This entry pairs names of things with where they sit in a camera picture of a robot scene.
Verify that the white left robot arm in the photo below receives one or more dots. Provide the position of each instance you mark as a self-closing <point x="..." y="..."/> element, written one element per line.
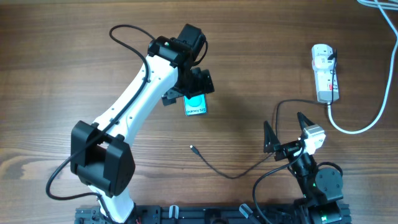
<point x="101" y="151"/>

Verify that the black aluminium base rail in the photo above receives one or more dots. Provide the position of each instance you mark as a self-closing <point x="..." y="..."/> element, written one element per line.
<point x="279" y="213"/>

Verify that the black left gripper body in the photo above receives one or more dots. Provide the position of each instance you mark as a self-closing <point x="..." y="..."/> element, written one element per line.
<point x="193" y="84"/>

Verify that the white power strip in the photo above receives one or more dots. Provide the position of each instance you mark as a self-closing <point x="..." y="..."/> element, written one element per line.
<point x="326" y="82"/>

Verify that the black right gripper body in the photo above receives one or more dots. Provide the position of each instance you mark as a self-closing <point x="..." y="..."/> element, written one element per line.
<point x="286" y="150"/>

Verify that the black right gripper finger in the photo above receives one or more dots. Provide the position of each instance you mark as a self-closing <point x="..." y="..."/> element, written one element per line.
<point x="271" y="142"/>
<point x="304" y="121"/>

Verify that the blue Samsung Galaxy phone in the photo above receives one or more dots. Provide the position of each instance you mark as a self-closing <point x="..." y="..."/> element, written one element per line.
<point x="195" y="105"/>

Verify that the white charger adapter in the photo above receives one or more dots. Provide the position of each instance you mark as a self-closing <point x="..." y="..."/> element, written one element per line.
<point x="322" y="62"/>

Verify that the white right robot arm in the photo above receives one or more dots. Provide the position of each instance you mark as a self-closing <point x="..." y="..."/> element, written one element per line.
<point x="321" y="184"/>

